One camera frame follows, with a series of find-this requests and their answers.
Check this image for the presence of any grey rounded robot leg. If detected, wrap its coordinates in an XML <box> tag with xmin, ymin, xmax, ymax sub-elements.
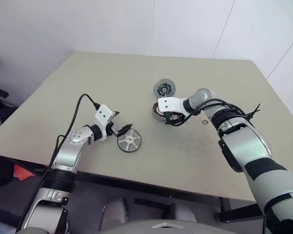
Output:
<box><xmin>167</xmin><ymin>202</ymin><xmax>199</xmax><ymax>223</ymax></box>
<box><xmin>101</xmin><ymin>196</ymin><xmax>129</xmax><ymax>231</ymax></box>

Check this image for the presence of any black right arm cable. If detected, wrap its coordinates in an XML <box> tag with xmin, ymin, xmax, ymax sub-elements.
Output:
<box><xmin>165</xmin><ymin>98</ymin><xmax>262</xmax><ymax>127</ymax></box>

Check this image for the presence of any grey-blue fabric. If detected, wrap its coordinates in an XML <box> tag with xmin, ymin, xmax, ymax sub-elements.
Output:
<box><xmin>0</xmin><ymin>219</ymin><xmax>18</xmax><ymax>234</ymax></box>

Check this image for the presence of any round motor lid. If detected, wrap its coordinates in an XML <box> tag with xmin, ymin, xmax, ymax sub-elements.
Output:
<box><xmin>153</xmin><ymin>78</ymin><xmax>177</xmax><ymax>97</ymax></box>

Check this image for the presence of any orange object on floor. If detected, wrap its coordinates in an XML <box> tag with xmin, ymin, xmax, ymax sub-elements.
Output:
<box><xmin>13</xmin><ymin>163</ymin><xmax>39</xmax><ymax>181</ymax></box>

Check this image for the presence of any black bag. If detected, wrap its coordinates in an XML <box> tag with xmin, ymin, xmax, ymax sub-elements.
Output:
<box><xmin>0</xmin><ymin>156</ymin><xmax>16</xmax><ymax>188</ymax></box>

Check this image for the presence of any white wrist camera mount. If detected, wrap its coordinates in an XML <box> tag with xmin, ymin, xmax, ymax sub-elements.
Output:
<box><xmin>94</xmin><ymin>104</ymin><xmax>114</xmax><ymax>141</ymax></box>
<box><xmin>157</xmin><ymin>97</ymin><xmax>190</xmax><ymax>117</ymax></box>

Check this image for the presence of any black folded equipment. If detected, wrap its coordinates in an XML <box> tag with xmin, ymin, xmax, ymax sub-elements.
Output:
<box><xmin>0</xmin><ymin>56</ymin><xmax>18</xmax><ymax>120</ymax></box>

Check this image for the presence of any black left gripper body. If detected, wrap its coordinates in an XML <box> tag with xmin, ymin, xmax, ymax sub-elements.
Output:
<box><xmin>106</xmin><ymin>120</ymin><xmax>119</xmax><ymax>137</ymax></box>

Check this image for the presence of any round grey motor housing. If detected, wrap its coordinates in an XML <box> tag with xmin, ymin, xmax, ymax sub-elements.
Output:
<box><xmin>151</xmin><ymin>102</ymin><xmax>184</xmax><ymax>123</ymax></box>

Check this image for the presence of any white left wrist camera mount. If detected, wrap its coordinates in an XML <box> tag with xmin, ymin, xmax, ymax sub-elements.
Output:
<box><xmin>94</xmin><ymin>104</ymin><xmax>114</xmax><ymax>141</ymax></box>

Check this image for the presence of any silver spoked rotor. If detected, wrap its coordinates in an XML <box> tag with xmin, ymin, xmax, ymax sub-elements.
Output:
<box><xmin>117</xmin><ymin>129</ymin><xmax>143</xmax><ymax>154</ymax></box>

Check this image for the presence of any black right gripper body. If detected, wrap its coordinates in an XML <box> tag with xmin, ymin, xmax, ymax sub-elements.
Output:
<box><xmin>164</xmin><ymin>111</ymin><xmax>185</xmax><ymax>124</ymax></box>

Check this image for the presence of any grey robot torso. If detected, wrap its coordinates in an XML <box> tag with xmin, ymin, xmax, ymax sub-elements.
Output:
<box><xmin>97</xmin><ymin>218</ymin><xmax>235</xmax><ymax>234</ymax></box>

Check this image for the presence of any black table frame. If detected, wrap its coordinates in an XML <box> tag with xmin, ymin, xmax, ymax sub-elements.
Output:
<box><xmin>72</xmin><ymin>170</ymin><xmax>264</xmax><ymax>224</ymax></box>

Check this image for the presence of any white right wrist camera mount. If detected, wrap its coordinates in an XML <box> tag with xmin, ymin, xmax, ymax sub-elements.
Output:
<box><xmin>157</xmin><ymin>97</ymin><xmax>190</xmax><ymax>117</ymax></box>

